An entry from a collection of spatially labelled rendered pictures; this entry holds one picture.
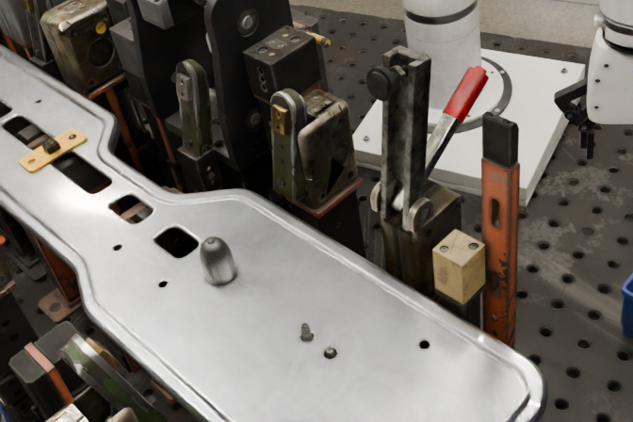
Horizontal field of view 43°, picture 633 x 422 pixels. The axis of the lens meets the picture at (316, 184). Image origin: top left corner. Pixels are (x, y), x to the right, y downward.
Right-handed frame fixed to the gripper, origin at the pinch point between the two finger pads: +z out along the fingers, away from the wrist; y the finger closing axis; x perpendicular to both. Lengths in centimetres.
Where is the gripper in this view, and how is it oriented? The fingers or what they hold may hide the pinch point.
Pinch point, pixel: (632, 145)
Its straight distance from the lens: 98.2
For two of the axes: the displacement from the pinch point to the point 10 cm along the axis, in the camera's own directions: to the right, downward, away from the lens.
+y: 9.6, 0.1, -2.9
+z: 2.0, 7.2, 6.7
